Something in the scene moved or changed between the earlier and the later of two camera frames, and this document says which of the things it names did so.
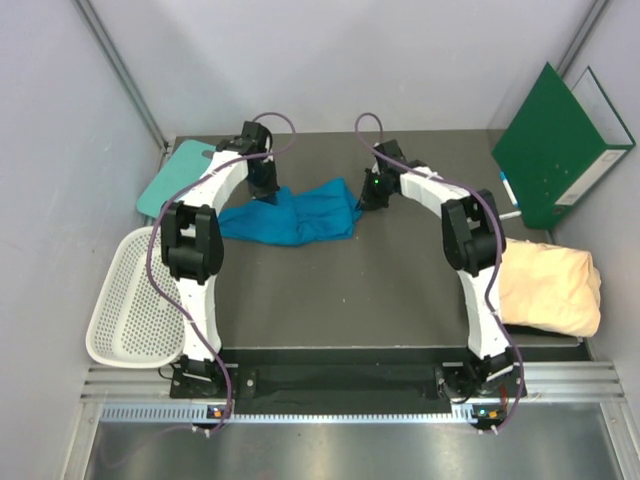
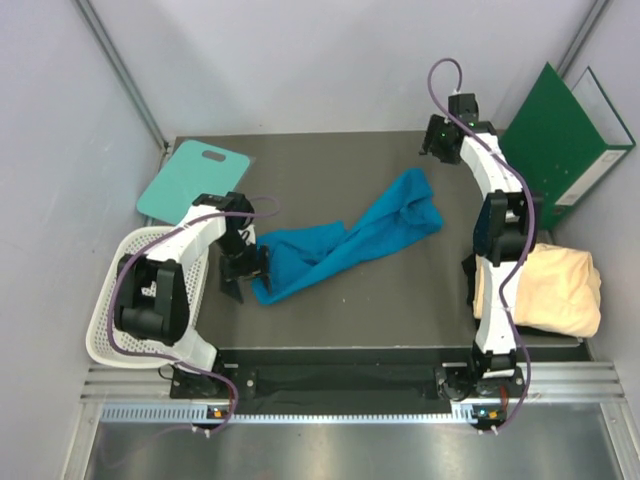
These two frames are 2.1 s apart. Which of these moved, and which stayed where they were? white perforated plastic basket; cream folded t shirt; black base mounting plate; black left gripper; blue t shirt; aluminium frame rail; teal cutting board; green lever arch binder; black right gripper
Moved: blue t shirt; black right gripper; black left gripper
Stayed: white perforated plastic basket; aluminium frame rail; teal cutting board; black base mounting plate; green lever arch binder; cream folded t shirt
